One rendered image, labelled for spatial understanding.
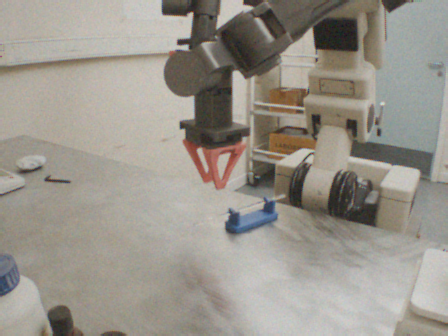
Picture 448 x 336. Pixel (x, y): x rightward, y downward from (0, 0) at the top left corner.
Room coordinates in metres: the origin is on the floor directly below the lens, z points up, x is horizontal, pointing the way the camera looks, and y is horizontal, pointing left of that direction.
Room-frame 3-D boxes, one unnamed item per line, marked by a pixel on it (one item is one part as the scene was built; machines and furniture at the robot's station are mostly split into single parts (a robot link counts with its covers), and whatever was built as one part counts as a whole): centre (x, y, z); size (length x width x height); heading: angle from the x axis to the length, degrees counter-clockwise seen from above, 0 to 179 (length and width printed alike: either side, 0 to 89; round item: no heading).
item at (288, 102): (2.69, -0.56, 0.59); 0.65 x 0.48 x 0.93; 55
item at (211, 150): (0.53, 0.02, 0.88); 0.07 x 0.07 x 0.09; 36
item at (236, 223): (0.58, -0.04, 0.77); 0.10 x 0.03 x 0.04; 126
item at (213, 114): (0.53, 0.02, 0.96); 0.10 x 0.07 x 0.07; 36
